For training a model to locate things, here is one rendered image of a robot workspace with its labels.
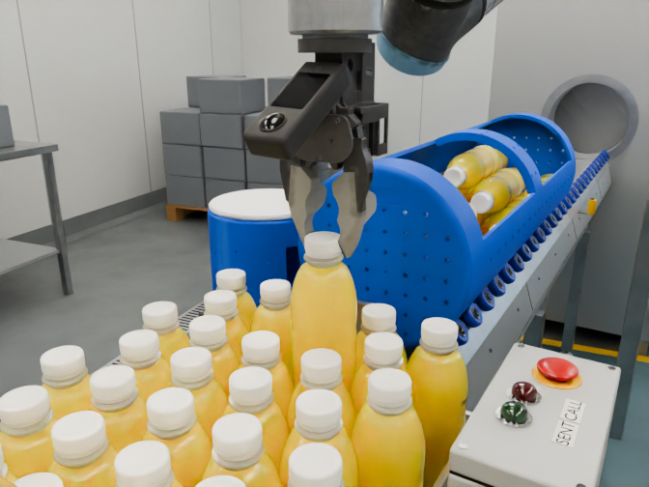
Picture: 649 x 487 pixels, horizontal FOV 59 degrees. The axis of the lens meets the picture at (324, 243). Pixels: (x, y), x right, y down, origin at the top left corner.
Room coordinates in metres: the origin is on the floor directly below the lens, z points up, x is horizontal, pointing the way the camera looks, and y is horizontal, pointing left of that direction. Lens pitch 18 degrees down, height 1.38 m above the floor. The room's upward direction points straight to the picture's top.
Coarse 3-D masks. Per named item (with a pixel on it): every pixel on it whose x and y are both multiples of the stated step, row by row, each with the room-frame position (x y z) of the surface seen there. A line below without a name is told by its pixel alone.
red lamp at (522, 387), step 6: (516, 384) 0.43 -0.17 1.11; (522, 384) 0.43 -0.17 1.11; (528, 384) 0.43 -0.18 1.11; (516, 390) 0.43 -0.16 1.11; (522, 390) 0.42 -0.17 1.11; (528, 390) 0.42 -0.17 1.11; (534, 390) 0.42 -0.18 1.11; (516, 396) 0.42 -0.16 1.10; (522, 396) 0.42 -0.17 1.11; (528, 396) 0.42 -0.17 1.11; (534, 396) 0.42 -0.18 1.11
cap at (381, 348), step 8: (368, 336) 0.53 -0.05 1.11; (376, 336) 0.53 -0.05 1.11; (384, 336) 0.53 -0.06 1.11; (392, 336) 0.53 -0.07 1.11; (368, 344) 0.52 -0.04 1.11; (376, 344) 0.52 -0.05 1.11; (384, 344) 0.52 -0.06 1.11; (392, 344) 0.52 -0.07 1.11; (400, 344) 0.52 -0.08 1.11; (368, 352) 0.51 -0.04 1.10; (376, 352) 0.51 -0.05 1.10; (384, 352) 0.50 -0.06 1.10; (392, 352) 0.51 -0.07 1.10; (400, 352) 0.51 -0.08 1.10; (376, 360) 0.51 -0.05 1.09; (384, 360) 0.51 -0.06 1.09; (392, 360) 0.51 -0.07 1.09
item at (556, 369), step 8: (544, 360) 0.47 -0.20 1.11; (552, 360) 0.47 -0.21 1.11; (560, 360) 0.47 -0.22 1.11; (568, 360) 0.47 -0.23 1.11; (544, 368) 0.46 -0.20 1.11; (552, 368) 0.46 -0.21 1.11; (560, 368) 0.46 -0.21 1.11; (568, 368) 0.46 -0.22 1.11; (576, 368) 0.46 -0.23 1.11; (552, 376) 0.45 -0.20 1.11; (560, 376) 0.45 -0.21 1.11; (568, 376) 0.45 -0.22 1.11; (576, 376) 0.45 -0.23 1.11
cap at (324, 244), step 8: (320, 232) 0.57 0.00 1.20; (328, 232) 0.57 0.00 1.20; (304, 240) 0.56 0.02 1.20; (312, 240) 0.55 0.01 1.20; (320, 240) 0.55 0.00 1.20; (328, 240) 0.55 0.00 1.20; (336, 240) 0.55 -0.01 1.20; (312, 248) 0.55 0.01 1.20; (320, 248) 0.54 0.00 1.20; (328, 248) 0.54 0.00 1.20; (336, 248) 0.55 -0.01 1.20; (312, 256) 0.55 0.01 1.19; (320, 256) 0.54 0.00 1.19; (328, 256) 0.54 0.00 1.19; (336, 256) 0.55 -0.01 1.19
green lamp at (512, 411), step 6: (510, 402) 0.40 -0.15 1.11; (516, 402) 0.40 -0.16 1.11; (504, 408) 0.40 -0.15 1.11; (510, 408) 0.40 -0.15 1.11; (516, 408) 0.40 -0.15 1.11; (522, 408) 0.40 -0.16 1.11; (504, 414) 0.40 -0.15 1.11; (510, 414) 0.39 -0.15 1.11; (516, 414) 0.39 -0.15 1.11; (522, 414) 0.39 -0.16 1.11; (510, 420) 0.39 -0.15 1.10; (516, 420) 0.39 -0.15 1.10; (522, 420) 0.39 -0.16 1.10
